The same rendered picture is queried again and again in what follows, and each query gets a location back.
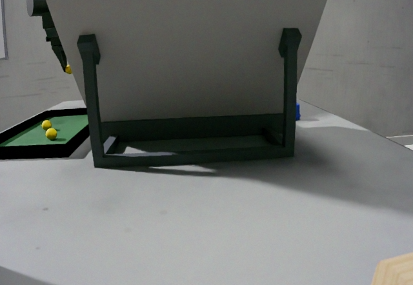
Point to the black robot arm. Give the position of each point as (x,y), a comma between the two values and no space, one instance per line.
(37,8)

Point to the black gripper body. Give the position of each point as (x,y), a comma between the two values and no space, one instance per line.
(54,40)

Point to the green tray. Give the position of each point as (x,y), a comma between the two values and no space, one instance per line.
(20,141)

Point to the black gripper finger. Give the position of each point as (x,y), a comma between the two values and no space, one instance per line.
(62,59)

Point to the yellow ball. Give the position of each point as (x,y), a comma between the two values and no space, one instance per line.
(51,133)
(68,70)
(46,125)

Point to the blue round cap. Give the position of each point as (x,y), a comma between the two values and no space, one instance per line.
(297,112)

